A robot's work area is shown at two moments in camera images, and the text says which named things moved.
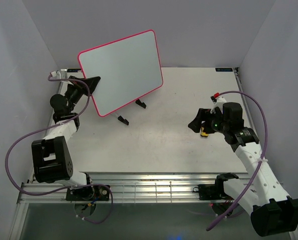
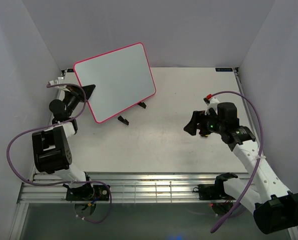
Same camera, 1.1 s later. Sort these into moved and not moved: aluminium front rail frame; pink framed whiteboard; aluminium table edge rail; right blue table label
Moved: pink framed whiteboard
Not moved: aluminium front rail frame; aluminium table edge rail; right blue table label
